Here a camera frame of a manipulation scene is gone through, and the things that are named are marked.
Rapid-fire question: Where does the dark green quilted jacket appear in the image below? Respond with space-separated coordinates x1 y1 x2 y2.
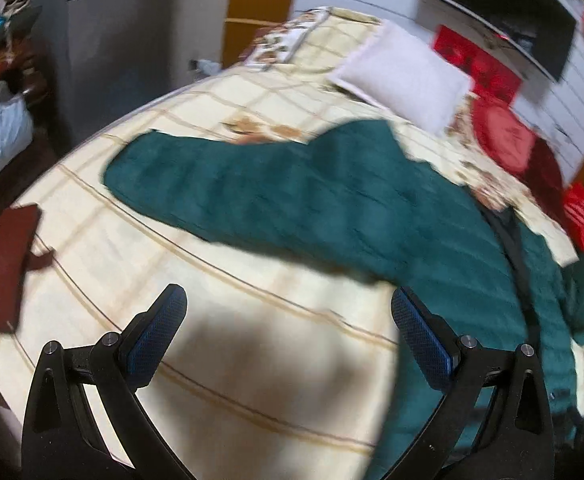
102 118 584 480

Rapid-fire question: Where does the dark red velvet cushion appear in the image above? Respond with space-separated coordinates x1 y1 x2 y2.
520 138 566 226

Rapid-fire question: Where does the red heart-shaped cushion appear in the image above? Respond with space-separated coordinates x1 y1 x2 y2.
470 96 537 176

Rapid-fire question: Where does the white plastic bag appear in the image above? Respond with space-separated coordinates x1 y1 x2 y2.
0 80 34 172

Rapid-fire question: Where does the white square pillow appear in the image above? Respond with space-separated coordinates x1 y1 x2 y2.
328 21 473 136

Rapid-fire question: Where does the red banner with characters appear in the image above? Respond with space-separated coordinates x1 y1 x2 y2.
433 25 522 104

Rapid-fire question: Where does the grey wardrobe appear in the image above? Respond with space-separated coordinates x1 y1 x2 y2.
33 0 228 152

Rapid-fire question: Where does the wall-mounted black television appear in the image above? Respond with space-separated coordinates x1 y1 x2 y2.
441 0 576 81

